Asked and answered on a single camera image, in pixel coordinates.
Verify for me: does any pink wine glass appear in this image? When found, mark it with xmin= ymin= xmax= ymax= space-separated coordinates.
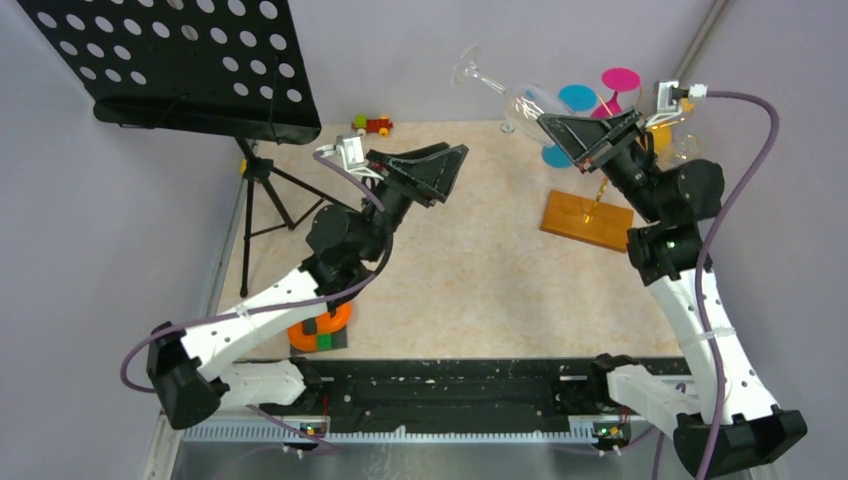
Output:
xmin=590 ymin=67 xmax=643 ymax=119

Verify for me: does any red green toy train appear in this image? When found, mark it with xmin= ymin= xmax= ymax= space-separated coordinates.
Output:
xmin=351 ymin=114 xmax=394 ymax=137

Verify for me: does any orange tape dispenser toy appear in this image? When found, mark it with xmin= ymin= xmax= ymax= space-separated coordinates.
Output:
xmin=287 ymin=302 xmax=353 ymax=354

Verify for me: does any grey corner pipe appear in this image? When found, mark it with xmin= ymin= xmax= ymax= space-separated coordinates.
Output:
xmin=672 ymin=0 xmax=735 ymax=80

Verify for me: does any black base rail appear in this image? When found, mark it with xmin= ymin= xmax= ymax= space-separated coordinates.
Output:
xmin=256 ymin=357 xmax=623 ymax=434

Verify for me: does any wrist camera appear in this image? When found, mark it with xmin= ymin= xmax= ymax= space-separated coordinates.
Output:
xmin=645 ymin=80 xmax=708 ymax=130
xmin=315 ymin=133 xmax=373 ymax=177

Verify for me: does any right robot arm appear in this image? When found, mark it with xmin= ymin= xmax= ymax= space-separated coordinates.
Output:
xmin=538 ymin=109 xmax=807 ymax=479

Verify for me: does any wooden gold wine glass rack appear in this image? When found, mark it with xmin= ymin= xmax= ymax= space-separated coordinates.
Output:
xmin=540 ymin=176 xmax=635 ymax=253

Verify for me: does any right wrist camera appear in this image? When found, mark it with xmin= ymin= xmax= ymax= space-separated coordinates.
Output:
xmin=645 ymin=80 xmax=708 ymax=130

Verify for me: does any tall clear wine glass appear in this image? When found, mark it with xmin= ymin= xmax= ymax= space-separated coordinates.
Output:
xmin=451 ymin=45 xmax=572 ymax=147

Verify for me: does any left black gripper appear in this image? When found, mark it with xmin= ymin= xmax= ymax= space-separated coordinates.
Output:
xmin=359 ymin=141 xmax=469 ymax=262

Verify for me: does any black perforated music stand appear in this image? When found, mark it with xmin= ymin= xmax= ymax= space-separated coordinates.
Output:
xmin=17 ymin=0 xmax=362 ymax=299

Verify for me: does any blue wine glass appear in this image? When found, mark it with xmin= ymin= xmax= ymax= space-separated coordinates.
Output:
xmin=541 ymin=84 xmax=597 ymax=169

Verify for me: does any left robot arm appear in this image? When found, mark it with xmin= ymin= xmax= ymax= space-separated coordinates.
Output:
xmin=141 ymin=142 xmax=468 ymax=430

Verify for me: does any yellow wine glass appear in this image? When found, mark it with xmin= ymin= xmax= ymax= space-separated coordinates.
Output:
xmin=651 ymin=99 xmax=702 ymax=169

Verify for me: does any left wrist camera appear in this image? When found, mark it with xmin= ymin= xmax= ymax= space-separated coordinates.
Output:
xmin=315 ymin=133 xmax=373 ymax=177

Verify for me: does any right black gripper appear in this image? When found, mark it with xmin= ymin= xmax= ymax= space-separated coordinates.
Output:
xmin=536 ymin=106 xmax=663 ymax=223

